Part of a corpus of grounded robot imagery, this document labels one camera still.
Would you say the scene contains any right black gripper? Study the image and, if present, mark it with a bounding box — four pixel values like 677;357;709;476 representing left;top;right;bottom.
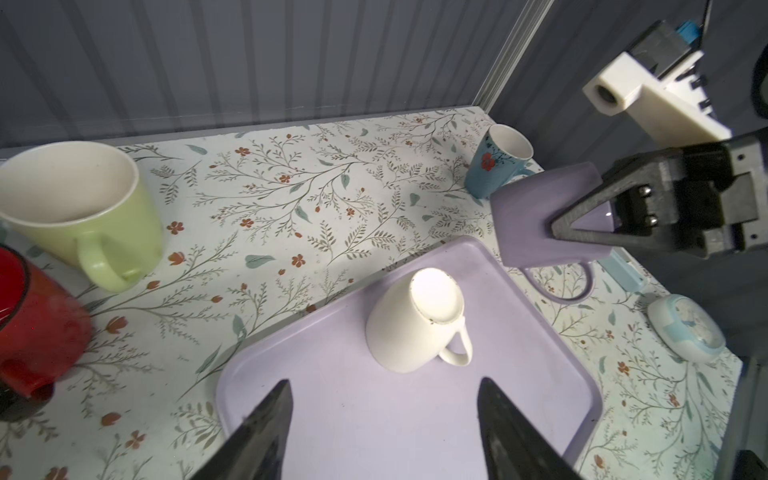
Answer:
550;128;767;258

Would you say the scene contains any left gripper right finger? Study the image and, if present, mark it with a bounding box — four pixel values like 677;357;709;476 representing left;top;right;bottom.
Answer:
477;377;580;480

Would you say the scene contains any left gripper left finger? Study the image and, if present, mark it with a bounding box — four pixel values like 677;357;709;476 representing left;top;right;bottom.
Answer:
192;379;293;480

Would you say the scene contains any purple mug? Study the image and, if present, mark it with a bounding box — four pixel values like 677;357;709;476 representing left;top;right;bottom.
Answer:
490;162;612;305

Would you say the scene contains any blue dotted mug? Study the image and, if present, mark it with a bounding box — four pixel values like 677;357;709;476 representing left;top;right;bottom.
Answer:
465;124;534;199

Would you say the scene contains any white mug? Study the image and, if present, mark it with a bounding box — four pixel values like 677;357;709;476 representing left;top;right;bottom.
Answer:
365;267;473;373

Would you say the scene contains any red mug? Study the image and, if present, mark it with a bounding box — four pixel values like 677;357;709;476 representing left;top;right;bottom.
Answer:
1;246;92;422

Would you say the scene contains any light green mug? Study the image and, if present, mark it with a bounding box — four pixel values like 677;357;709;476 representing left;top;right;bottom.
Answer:
1;141;164;293

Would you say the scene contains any lavender plastic tray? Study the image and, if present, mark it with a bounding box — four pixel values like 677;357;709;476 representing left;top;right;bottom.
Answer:
215;236;603;479

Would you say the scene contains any white round clock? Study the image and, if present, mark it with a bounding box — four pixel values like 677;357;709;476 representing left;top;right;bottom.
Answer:
647;294;726;363

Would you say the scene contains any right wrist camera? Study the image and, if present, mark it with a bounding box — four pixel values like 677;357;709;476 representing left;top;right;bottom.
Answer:
583;21;732;148

